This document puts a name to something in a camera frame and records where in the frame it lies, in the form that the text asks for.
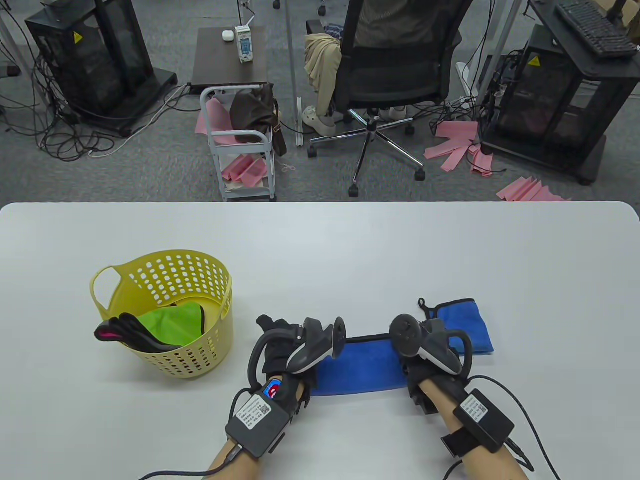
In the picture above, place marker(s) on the person's left hand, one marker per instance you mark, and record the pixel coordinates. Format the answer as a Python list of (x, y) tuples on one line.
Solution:
[(277, 350)]

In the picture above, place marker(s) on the person's right hand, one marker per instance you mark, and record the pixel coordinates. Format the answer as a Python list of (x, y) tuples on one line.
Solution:
[(412, 372)]

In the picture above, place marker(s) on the grey VR controller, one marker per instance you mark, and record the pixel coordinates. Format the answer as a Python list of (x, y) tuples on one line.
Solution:
[(310, 350), (435, 345)]

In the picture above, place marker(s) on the grey-backed blue hand towel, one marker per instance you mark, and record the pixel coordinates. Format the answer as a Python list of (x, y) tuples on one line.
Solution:
[(470, 325), (360, 367)]

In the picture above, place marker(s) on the green hand towel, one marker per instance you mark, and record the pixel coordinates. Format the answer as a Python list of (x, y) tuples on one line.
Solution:
[(170, 322)]

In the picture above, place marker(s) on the pink hand towel black trim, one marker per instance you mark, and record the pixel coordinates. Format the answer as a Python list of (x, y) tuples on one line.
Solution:
[(104, 332)]

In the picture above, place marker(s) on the person's left forearm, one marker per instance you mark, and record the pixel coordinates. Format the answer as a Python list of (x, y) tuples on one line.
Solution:
[(245, 467)]

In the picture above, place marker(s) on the person's right forearm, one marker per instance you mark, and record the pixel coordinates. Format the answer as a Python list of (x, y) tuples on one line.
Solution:
[(440, 400)]

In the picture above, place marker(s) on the black wrist smart band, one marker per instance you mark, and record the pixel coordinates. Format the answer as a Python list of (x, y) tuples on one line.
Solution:
[(274, 390)]

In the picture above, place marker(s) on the black wrist sensor box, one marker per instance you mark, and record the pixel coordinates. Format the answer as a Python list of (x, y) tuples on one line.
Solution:
[(257, 422), (482, 417)]

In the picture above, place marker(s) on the yellow perforated plastic basket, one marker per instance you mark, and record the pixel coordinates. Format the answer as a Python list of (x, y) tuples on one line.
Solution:
[(200, 357)]

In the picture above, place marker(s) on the white metal trolley cart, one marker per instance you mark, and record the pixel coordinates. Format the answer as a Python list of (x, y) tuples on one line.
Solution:
[(250, 195)]

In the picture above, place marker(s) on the pink paper sheet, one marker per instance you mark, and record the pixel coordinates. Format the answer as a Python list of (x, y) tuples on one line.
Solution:
[(530, 191), (482, 162), (245, 169), (457, 131), (215, 117), (447, 155)]

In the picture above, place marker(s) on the brown leather bag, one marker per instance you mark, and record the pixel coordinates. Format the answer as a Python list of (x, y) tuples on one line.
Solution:
[(252, 112)]

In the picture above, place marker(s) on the dark brown low table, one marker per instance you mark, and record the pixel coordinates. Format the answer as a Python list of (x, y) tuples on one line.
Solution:
[(215, 60)]

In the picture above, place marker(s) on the black mesh office chair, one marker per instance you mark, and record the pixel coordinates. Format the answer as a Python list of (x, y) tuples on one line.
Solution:
[(390, 75)]

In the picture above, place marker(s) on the white drink carton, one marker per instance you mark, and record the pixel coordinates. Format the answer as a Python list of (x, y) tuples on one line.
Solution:
[(244, 47)]

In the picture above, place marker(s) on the white earbuds case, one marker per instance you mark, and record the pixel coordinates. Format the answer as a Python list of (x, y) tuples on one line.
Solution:
[(228, 35)]

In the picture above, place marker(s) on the black mesh equipment cabinet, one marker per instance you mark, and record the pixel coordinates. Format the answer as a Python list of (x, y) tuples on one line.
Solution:
[(85, 60), (600, 75)]

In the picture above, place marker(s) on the white desk leg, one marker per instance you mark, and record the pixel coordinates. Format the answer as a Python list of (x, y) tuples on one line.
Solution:
[(506, 30)]

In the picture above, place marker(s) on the black computer keyboard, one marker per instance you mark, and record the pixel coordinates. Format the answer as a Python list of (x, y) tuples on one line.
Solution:
[(595, 30)]

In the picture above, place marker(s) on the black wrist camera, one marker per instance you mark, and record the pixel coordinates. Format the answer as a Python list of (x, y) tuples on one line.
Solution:
[(422, 404)]

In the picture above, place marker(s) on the grey metal post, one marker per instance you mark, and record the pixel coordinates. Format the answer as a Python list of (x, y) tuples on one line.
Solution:
[(299, 125)]

